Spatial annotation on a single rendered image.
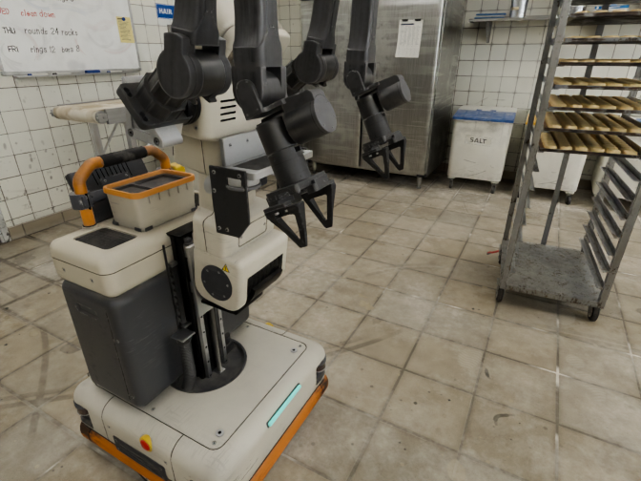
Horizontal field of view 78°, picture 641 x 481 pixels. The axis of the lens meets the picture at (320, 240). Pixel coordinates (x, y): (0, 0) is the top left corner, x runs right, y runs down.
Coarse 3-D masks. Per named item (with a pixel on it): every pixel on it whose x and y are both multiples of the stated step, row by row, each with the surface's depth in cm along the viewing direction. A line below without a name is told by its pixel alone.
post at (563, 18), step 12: (564, 0) 158; (564, 12) 159; (564, 24) 161; (552, 48) 166; (552, 60) 167; (552, 72) 168; (540, 108) 175; (540, 120) 177; (540, 132) 179; (528, 156) 184; (528, 168) 186; (528, 180) 188; (516, 216) 197; (516, 228) 199; (504, 264) 211; (504, 276) 211; (504, 288) 214
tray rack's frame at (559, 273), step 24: (552, 24) 210; (528, 120) 232; (600, 192) 231; (552, 216) 248; (504, 240) 262; (528, 264) 233; (552, 264) 233; (576, 264) 233; (528, 288) 209; (552, 288) 209; (576, 288) 209
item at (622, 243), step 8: (640, 184) 172; (640, 192) 173; (640, 200) 174; (632, 208) 176; (632, 216) 177; (624, 224) 182; (632, 224) 178; (624, 232) 181; (624, 240) 182; (616, 248) 186; (624, 248) 184; (616, 256) 186; (616, 264) 187; (616, 272) 189; (608, 280) 192; (608, 288) 193; (600, 296) 196; (608, 296) 194; (600, 304) 197
